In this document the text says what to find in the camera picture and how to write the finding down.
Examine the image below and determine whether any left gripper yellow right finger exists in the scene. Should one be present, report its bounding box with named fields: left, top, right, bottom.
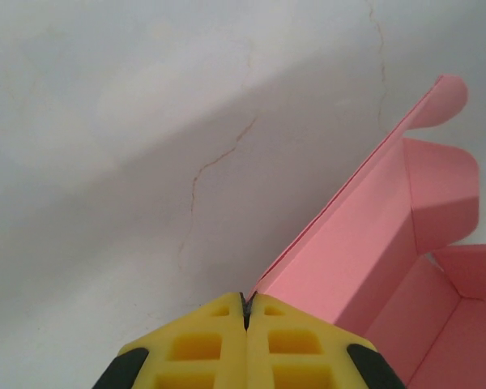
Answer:
left=245, top=292, right=407, bottom=389

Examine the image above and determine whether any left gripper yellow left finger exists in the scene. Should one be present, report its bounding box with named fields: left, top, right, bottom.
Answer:
left=92, top=291, right=249, bottom=389

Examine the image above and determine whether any pink paper box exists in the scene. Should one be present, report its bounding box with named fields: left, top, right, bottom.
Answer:
left=246, top=74, right=486, bottom=389

